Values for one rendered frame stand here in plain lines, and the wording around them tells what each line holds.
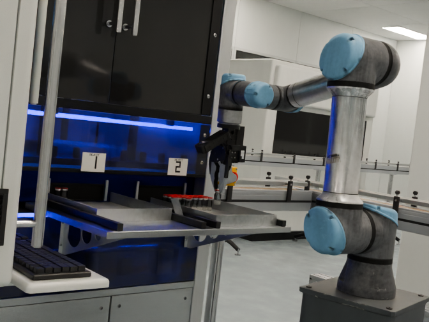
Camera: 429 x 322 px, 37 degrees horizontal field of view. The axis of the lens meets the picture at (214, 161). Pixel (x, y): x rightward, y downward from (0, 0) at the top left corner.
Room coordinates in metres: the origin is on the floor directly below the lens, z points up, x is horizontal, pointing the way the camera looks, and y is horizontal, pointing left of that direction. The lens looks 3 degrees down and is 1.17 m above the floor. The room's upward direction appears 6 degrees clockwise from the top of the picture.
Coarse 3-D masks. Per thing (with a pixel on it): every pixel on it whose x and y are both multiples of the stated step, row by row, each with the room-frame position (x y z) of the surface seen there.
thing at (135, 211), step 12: (72, 204) 1.88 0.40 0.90; (84, 204) 1.82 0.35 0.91; (96, 204) 2.09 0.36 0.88; (108, 204) 2.12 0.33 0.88; (120, 204) 2.15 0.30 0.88; (132, 204) 2.10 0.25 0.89; (144, 204) 2.05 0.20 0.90; (156, 204) 2.00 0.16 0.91; (108, 216) 1.80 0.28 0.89; (120, 216) 1.82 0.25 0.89; (132, 216) 1.85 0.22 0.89; (144, 216) 1.88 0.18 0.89; (156, 216) 1.91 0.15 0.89; (168, 216) 1.94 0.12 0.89
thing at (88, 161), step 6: (84, 156) 2.03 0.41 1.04; (90, 156) 2.04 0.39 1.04; (96, 156) 2.06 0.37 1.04; (102, 156) 2.07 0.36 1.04; (84, 162) 2.03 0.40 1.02; (90, 162) 2.05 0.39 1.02; (102, 162) 2.07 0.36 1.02; (84, 168) 2.03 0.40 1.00; (90, 168) 2.05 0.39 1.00; (96, 168) 2.06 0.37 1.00; (102, 168) 2.08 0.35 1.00
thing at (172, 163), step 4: (172, 160) 2.26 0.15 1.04; (176, 160) 2.27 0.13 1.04; (180, 160) 2.28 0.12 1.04; (184, 160) 2.30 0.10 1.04; (172, 164) 2.26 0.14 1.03; (176, 164) 2.27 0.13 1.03; (184, 164) 2.30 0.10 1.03; (168, 168) 2.25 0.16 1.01; (172, 168) 2.26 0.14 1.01; (180, 168) 2.29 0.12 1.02; (184, 168) 2.30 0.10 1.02; (168, 172) 2.25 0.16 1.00; (172, 172) 2.27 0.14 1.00; (176, 172) 2.28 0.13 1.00; (180, 172) 2.29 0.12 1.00; (184, 172) 2.30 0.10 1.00
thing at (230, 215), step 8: (152, 200) 2.16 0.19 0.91; (160, 200) 2.13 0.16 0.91; (184, 208) 2.03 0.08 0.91; (192, 208) 2.00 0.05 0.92; (216, 208) 2.30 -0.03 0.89; (224, 208) 2.27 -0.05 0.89; (232, 208) 2.24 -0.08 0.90; (240, 208) 2.21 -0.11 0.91; (248, 208) 2.18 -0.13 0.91; (200, 216) 1.97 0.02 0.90; (208, 216) 1.94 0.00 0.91; (216, 216) 1.91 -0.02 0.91; (224, 216) 1.93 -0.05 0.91; (232, 216) 1.96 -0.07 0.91; (240, 216) 1.98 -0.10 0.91; (248, 216) 2.00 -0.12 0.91; (256, 216) 2.02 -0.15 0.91; (264, 216) 2.05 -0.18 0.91; (272, 216) 2.07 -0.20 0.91; (224, 224) 1.94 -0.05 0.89; (232, 224) 1.96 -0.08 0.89; (240, 224) 1.98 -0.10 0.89; (248, 224) 2.00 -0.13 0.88; (256, 224) 2.02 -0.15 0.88; (264, 224) 2.05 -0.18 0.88; (272, 224) 2.07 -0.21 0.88
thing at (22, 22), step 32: (0, 0) 1.26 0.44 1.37; (32, 0) 1.30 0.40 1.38; (0, 32) 1.27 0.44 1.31; (32, 32) 1.31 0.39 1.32; (0, 64) 1.27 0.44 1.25; (0, 96) 1.27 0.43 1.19; (0, 128) 1.28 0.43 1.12; (0, 160) 1.28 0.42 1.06; (0, 192) 1.28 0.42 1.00; (0, 224) 1.29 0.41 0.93; (0, 256) 1.29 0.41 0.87
